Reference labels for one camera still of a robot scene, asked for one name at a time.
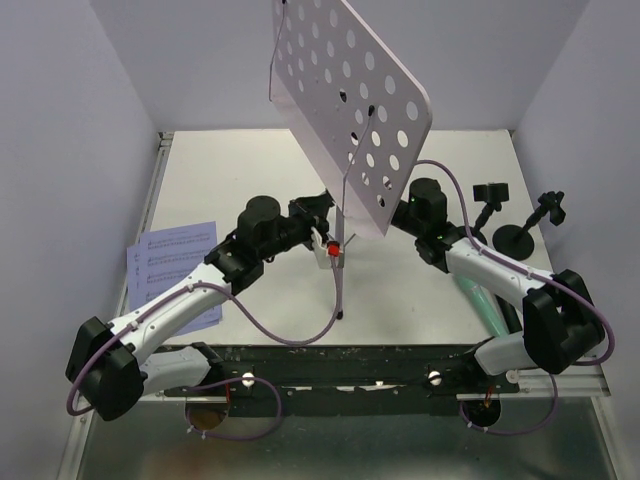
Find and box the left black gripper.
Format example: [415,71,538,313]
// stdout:
[259,194,330,262]

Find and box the silver tripod music stand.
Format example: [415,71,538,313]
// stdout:
[266,0,433,321]

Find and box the black microphone stand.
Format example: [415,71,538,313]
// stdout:
[492,191,566,261]
[471,182,510,245]

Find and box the green toy microphone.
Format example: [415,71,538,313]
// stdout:
[453,275,508,337]

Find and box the black microphone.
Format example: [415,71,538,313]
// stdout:
[495,296,523,333]

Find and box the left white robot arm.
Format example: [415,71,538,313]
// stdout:
[65,192,336,421]

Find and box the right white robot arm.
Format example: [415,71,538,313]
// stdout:
[392,178,605,392]

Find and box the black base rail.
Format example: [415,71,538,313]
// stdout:
[165,345,519,417]

